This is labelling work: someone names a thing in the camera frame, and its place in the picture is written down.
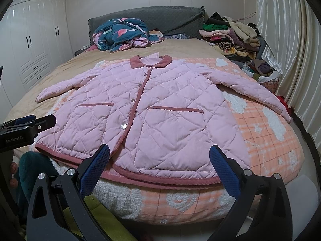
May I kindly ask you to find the pink quilted jacket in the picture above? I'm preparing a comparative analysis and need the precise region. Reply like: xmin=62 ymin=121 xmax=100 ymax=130
xmin=35 ymin=53 xmax=290 ymax=188

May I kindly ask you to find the orange plaid cloud blanket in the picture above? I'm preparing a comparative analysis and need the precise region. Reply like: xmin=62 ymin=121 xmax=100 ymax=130
xmin=45 ymin=57 xmax=305 ymax=225

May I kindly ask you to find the bag of clothes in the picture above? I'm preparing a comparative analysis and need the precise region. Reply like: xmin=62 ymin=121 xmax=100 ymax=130
xmin=242 ymin=59 xmax=281 ymax=94

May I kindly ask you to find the pile of folded clothes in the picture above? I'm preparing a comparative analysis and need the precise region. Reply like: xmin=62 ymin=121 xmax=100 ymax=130
xmin=199 ymin=12 xmax=261 ymax=63

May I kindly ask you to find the dark patterned pillow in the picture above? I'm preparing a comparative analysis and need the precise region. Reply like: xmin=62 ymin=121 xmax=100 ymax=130
xmin=164 ymin=33 xmax=191 ymax=40

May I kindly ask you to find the shiny cream curtain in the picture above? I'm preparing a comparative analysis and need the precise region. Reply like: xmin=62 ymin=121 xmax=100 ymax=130
xmin=257 ymin=0 xmax=320 ymax=148

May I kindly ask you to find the person's left hand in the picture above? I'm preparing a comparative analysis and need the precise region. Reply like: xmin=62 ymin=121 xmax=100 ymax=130
xmin=9 ymin=162 xmax=18 ymax=188

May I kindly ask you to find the blue flamingo quilt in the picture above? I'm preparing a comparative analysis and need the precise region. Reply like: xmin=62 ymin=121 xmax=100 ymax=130
xmin=92 ymin=17 xmax=165 ymax=53

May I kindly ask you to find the red bag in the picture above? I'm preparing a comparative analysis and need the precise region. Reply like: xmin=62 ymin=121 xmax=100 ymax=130
xmin=277 ymin=96 xmax=292 ymax=116

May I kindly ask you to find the white wardrobe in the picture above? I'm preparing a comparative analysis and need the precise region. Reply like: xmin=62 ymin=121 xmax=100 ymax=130
xmin=1 ymin=0 xmax=73 ymax=121

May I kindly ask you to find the grey headboard cover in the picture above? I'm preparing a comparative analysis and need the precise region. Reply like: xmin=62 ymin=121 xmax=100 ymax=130
xmin=88 ymin=6 xmax=206 ymax=45

